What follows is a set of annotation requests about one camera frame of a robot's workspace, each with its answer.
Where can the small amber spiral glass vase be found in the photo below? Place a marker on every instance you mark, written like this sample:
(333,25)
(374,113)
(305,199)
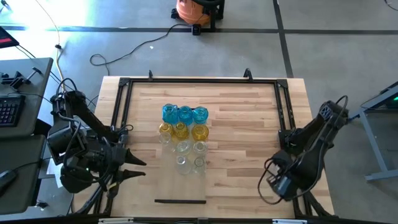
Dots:
(166,128)

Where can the wooden shelf black metal legs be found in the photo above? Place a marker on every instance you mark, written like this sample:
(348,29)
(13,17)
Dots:
(180,186)

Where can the yellow ribbed glass vase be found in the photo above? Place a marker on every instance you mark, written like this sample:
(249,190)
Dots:
(200,132)

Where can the tall clear glass carafe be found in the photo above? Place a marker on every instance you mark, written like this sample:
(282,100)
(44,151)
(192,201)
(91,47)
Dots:
(182,165)

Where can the black desk clamp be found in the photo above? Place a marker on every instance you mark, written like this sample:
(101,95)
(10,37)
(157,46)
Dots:
(17,81)

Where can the blue bulbous textured glass vase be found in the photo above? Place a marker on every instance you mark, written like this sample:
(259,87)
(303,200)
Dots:
(170,113)

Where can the white strip bracket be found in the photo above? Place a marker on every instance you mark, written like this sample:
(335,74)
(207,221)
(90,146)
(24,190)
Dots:
(115,220)
(289,221)

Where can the clear oval ribbed glass vase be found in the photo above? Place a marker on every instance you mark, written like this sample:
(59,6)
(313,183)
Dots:
(200,148)

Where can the black computer mouse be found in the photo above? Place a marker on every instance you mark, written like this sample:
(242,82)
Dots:
(6,182)

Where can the black box green light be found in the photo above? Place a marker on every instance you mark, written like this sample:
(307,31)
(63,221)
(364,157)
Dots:
(393,99)

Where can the blue cylindrical textured glass vase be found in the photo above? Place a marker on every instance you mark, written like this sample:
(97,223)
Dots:
(185,115)

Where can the clear faceted round glass jar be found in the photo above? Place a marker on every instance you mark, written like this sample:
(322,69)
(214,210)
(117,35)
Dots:
(184,147)

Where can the black keyboard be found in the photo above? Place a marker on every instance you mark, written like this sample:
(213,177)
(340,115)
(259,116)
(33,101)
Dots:
(11,110)

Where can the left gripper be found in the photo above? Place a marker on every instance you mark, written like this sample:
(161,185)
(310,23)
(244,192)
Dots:
(116,158)

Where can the black red-screen device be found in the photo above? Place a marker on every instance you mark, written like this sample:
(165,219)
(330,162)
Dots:
(6,39)

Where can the dark grey desk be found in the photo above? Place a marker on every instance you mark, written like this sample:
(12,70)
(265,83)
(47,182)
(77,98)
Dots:
(18,199)
(34,93)

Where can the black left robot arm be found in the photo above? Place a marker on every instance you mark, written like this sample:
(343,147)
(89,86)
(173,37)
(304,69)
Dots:
(81,109)

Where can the black stand leg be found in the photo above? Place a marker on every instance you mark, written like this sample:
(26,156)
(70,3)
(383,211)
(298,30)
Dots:
(217,15)

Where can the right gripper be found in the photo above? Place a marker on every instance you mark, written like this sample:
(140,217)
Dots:
(283,185)

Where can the grey metal table stand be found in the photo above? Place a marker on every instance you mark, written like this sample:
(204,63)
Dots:
(371,140)

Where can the blue flared-rim glass vase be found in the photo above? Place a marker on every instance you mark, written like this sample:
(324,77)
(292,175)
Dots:
(200,115)

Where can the black table edge clamp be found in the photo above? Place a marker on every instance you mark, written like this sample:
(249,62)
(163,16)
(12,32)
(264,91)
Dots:
(150,75)
(248,74)

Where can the orange shop vacuum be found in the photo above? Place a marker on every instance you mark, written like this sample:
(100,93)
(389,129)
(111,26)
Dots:
(189,12)

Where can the black aluminium table frame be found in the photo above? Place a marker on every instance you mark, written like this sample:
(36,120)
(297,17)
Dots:
(202,81)

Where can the yellow hobnail textured glass vase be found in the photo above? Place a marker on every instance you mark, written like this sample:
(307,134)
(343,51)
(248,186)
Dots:
(181,131)

